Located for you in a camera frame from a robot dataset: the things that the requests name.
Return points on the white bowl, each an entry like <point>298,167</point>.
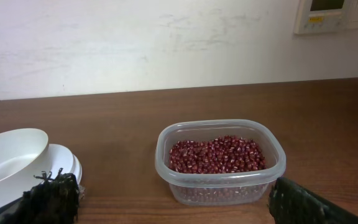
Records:
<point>18,148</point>

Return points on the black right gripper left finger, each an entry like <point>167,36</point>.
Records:
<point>54,200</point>

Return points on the white digital kitchen scale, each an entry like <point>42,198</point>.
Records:
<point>61,157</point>

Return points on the clear plastic bean container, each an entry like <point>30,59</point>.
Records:
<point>220,189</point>

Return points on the red adzuki beans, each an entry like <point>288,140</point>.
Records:
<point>222,155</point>

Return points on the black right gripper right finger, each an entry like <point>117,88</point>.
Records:
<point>290,203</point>

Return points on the white wall control panel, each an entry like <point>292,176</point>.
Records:
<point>325,16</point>

